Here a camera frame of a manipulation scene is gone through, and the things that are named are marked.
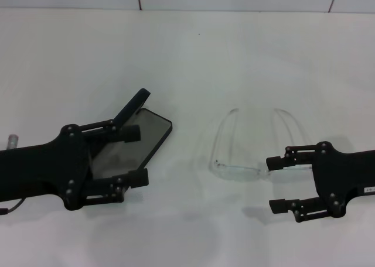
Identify clear white glasses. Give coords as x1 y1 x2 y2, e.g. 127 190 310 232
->
207 107 313 182

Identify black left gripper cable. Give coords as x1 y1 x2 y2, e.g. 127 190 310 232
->
0 198 26 215

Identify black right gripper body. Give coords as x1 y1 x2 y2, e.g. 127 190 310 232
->
312 142 375 220

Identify black glasses case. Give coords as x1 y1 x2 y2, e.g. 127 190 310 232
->
90 88 173 182

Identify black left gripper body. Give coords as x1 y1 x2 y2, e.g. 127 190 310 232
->
0 125 92 211

